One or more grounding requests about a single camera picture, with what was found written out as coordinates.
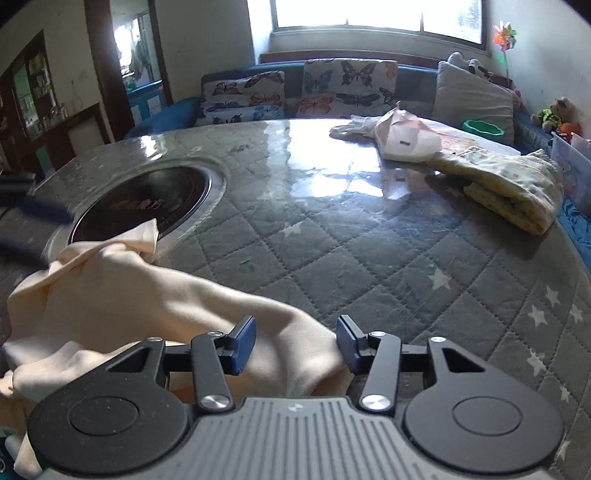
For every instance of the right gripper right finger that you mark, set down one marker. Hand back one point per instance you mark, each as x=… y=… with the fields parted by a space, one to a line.
x=470 y=416

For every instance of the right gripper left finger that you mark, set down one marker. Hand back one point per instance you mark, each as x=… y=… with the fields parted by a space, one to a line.
x=136 y=408

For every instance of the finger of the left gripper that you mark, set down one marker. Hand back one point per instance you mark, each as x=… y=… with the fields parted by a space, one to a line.
x=13 y=252
x=18 y=193

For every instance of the cream garment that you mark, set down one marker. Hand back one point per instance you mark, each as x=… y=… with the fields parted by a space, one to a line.
x=96 y=299

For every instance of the dark wooden cabinet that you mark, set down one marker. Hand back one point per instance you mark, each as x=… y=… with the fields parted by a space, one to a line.
x=38 y=133

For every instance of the round black induction cooktop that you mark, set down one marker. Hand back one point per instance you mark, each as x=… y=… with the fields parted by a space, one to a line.
x=168 y=195

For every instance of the yellow folded blanket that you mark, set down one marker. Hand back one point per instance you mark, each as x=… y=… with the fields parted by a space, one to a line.
x=526 y=190

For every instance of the left butterfly cushion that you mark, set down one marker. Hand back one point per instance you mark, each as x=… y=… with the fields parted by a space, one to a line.
x=259 y=97

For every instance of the butterfly cushion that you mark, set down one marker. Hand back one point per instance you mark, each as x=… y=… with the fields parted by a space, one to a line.
x=259 y=97
x=342 y=87

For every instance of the grey quilted star mat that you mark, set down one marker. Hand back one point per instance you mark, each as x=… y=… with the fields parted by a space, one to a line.
x=328 y=227

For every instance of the clear plastic storage box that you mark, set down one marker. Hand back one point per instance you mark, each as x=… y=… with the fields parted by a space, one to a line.
x=575 y=160

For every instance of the green bowl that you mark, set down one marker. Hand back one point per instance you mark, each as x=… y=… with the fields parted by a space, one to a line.
x=484 y=129

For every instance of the teddy bear toy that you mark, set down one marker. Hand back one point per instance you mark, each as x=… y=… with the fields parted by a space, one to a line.
x=558 y=118

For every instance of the grey pillow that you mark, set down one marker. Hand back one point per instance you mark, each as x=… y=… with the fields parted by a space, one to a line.
x=462 y=96

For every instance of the right butterfly cushion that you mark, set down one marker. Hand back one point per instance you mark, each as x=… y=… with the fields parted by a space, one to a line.
x=342 y=87

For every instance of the blue sofa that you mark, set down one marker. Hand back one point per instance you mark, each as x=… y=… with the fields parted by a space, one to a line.
x=415 y=92

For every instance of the panda plush toy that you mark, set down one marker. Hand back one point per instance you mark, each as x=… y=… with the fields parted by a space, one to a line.
x=473 y=66

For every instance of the colourful pinwheel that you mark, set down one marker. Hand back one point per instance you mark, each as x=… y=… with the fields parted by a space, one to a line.
x=505 y=37

